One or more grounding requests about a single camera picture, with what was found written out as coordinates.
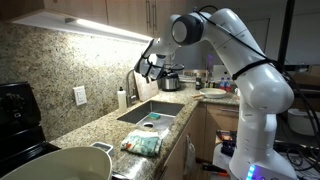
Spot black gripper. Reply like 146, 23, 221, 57
134, 54, 152, 84

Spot silver gooseneck faucet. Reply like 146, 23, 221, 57
125, 69, 139, 108

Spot wooden cutting board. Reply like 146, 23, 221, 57
133, 70, 160, 102

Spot silver rice cooker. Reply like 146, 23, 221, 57
159, 63, 186, 92

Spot white soap dispenser bottle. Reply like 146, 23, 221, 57
116, 86, 128, 114

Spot stainless steel sink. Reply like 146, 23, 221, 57
116, 100, 186, 132

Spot teal sponge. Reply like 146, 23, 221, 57
147, 112, 162, 121

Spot small dark bottle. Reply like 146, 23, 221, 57
195, 76, 203, 91

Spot under-cabinet light strip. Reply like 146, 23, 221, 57
64, 17, 154, 43

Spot teal white dish towel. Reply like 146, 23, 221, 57
120, 128, 165, 158

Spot light wood upper cabinets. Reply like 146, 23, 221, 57
43, 0, 188, 38

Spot wooden lower cabinets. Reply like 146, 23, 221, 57
155, 101, 242, 180

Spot small grey container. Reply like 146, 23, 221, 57
90, 141, 115, 158

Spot hanging grey cloth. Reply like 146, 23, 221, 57
182, 134, 198, 178

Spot black box with parts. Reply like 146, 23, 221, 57
215, 129, 238, 158

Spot white cooking pot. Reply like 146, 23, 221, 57
0, 146, 114, 180

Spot black stove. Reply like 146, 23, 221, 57
0, 81, 62, 178

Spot black vertical pole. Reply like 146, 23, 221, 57
276, 0, 297, 65

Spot white bucket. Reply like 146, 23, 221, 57
286, 107, 320, 137

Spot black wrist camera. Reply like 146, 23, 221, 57
134, 39, 156, 72

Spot metal cabinet handle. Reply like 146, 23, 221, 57
151, 0, 158, 32
145, 0, 151, 30

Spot white wall outlet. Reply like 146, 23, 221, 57
72, 85, 88, 107

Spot metal drawer handle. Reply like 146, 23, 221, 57
219, 106, 240, 114

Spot orange-handled tool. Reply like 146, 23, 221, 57
202, 162, 231, 178

